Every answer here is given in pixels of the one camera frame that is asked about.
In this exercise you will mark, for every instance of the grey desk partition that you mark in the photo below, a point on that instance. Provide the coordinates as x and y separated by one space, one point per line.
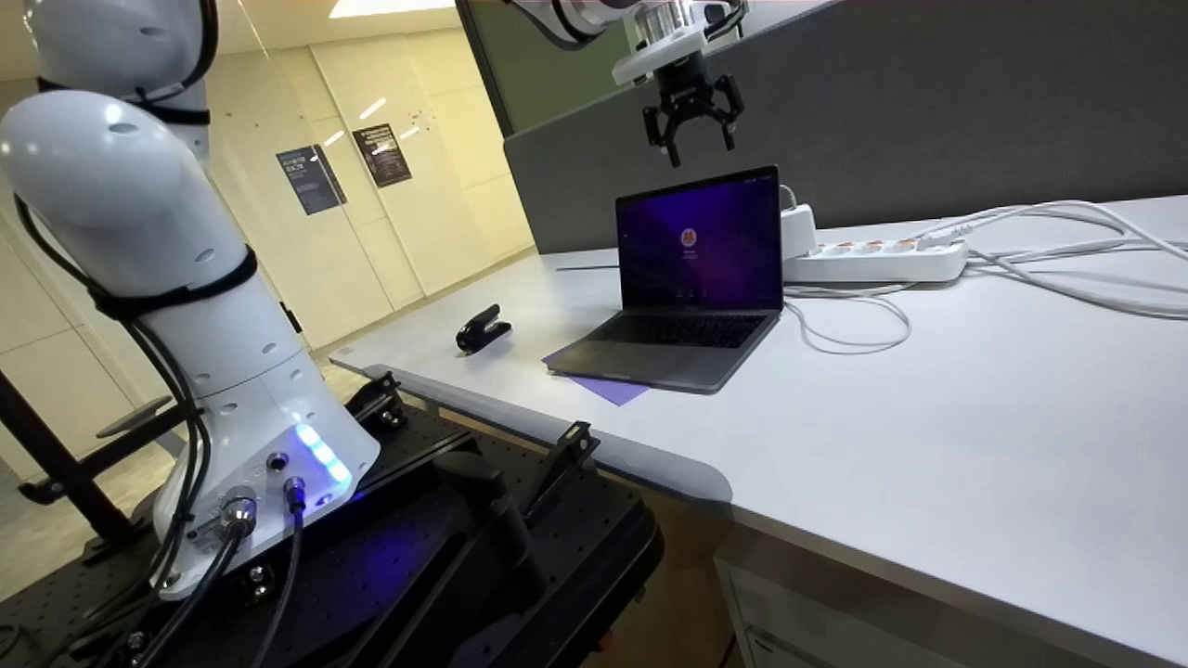
892 134

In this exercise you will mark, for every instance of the small black stapler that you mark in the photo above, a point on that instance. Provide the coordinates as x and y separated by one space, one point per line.
482 331

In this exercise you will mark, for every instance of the dark blue wall poster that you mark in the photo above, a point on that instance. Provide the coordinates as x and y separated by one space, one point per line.
309 179

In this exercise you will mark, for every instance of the grey laptop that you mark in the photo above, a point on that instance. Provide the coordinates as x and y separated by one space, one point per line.
700 241

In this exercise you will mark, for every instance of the purple paper sheet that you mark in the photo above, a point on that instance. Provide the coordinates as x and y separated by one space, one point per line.
613 392

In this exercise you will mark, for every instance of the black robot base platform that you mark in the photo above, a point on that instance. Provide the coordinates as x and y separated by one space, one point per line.
409 557

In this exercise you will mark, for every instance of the ceiling light panel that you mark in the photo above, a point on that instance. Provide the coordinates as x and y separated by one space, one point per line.
395 7

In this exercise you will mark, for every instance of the white charger adapter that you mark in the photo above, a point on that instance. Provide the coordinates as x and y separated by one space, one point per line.
799 230

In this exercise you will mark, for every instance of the dark brown wall poster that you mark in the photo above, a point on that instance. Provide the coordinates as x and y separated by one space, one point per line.
383 153

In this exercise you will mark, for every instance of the black table clamp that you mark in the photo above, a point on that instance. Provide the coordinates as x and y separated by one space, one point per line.
572 446
378 403

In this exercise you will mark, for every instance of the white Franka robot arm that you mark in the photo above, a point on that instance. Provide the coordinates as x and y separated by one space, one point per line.
124 185

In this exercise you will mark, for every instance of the black metal stand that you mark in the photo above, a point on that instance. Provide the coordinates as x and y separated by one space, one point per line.
62 476

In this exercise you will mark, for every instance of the white power strip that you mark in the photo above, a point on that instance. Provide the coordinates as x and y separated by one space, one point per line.
884 262

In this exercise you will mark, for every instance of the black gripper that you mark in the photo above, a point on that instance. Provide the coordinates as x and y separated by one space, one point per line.
694 92

